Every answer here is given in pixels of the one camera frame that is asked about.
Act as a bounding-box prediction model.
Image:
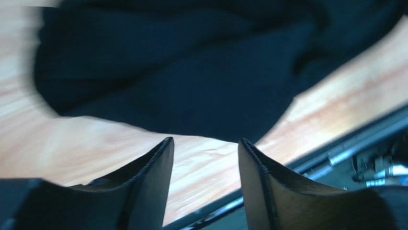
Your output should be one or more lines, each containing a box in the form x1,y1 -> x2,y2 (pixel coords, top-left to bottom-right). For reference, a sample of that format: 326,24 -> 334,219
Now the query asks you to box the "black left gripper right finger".
238,138 -> 408,230

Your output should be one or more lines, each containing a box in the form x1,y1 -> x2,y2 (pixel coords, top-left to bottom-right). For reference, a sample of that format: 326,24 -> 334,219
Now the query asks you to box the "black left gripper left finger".
0,137 -> 174,230

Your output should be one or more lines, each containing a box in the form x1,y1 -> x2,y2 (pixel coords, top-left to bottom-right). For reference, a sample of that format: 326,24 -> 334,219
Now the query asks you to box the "black t shirt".
34,0 -> 408,142

